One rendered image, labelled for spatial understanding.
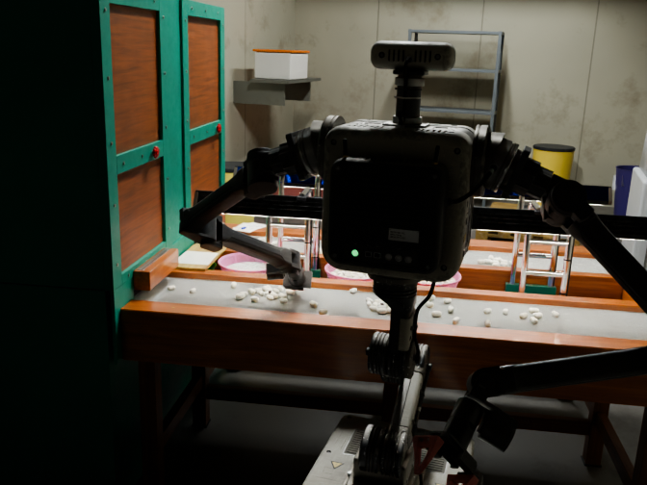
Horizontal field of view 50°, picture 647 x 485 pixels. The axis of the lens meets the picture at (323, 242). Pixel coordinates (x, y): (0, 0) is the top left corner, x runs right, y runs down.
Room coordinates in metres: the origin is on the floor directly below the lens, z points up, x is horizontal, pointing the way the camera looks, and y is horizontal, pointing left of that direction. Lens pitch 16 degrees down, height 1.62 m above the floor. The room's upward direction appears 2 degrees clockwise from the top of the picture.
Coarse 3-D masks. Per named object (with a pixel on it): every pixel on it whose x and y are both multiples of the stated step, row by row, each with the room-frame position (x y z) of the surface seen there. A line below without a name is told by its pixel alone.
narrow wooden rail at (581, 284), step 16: (320, 256) 2.84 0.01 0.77; (464, 272) 2.76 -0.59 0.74; (480, 272) 2.75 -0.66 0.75; (496, 272) 2.74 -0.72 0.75; (576, 272) 2.74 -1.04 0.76; (592, 272) 2.74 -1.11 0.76; (480, 288) 2.75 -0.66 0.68; (496, 288) 2.74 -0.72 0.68; (576, 288) 2.70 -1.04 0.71; (592, 288) 2.69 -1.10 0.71; (608, 288) 2.69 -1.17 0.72
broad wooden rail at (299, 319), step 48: (144, 336) 2.15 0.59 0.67; (192, 336) 2.13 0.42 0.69; (240, 336) 2.11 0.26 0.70; (288, 336) 2.09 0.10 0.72; (336, 336) 2.07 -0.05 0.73; (432, 336) 2.04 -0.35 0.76; (480, 336) 2.03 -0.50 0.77; (528, 336) 2.05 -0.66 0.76; (576, 336) 2.06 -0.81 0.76; (432, 384) 2.03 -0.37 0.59; (576, 384) 1.98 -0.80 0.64; (624, 384) 1.96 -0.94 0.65
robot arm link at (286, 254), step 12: (228, 228) 2.06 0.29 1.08; (204, 240) 1.98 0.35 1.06; (228, 240) 2.04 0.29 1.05; (240, 240) 2.07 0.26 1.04; (252, 240) 2.12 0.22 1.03; (240, 252) 2.12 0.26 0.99; (252, 252) 2.12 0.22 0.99; (264, 252) 2.14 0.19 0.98; (276, 252) 2.18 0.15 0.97; (288, 252) 2.22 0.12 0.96; (276, 264) 2.20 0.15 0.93; (288, 264) 2.20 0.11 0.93; (300, 264) 2.25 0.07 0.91
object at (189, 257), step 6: (186, 252) 2.79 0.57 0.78; (192, 252) 2.79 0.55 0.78; (198, 252) 2.79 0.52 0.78; (204, 252) 2.80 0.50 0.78; (180, 258) 2.70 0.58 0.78; (186, 258) 2.71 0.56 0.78; (192, 258) 2.71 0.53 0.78; (198, 258) 2.71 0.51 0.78; (204, 258) 2.71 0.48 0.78; (210, 258) 2.72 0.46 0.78; (198, 264) 2.63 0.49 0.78; (204, 264) 2.64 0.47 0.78
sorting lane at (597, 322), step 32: (160, 288) 2.45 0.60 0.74; (192, 288) 2.46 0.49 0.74; (224, 288) 2.47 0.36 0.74; (256, 288) 2.48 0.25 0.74; (448, 320) 2.22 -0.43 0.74; (480, 320) 2.23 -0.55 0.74; (512, 320) 2.24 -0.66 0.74; (544, 320) 2.25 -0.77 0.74; (576, 320) 2.26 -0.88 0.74; (608, 320) 2.27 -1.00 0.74; (640, 320) 2.28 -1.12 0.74
